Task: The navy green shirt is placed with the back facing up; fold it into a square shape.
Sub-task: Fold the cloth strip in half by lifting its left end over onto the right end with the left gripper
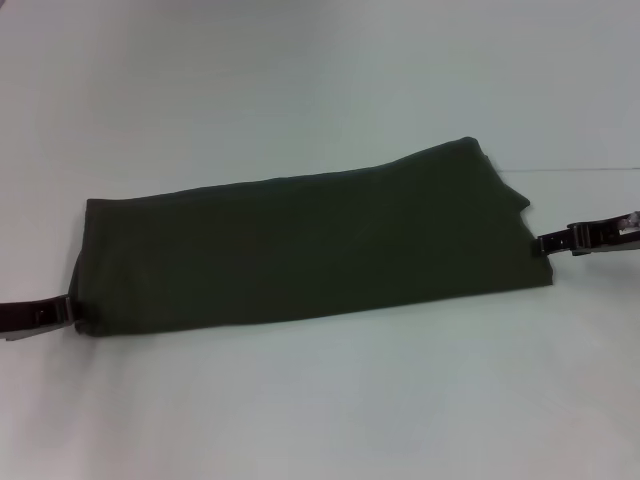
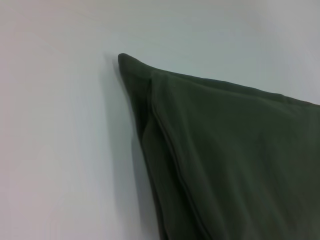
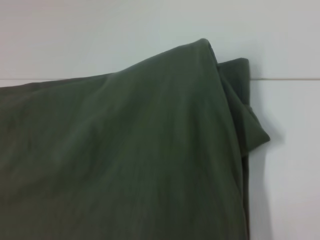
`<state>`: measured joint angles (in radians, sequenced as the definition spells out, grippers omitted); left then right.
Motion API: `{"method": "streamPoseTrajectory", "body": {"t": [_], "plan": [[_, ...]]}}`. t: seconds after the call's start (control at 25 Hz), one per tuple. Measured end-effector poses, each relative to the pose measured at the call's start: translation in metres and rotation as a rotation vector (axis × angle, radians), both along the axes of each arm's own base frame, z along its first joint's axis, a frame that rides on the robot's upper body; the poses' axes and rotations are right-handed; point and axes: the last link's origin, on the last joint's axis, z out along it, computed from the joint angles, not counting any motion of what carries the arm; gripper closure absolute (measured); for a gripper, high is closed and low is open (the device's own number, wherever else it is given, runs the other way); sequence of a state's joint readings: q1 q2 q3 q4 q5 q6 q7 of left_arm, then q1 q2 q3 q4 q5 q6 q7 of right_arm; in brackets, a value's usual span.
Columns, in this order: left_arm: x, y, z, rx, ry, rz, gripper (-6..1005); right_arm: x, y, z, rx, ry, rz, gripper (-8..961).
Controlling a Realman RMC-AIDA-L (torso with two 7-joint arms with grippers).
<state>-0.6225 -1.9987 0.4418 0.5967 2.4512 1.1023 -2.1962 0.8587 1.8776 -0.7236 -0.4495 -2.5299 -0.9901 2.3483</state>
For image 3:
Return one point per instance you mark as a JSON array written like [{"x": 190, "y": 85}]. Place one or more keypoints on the dark green shirt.
[{"x": 125, "y": 155}]

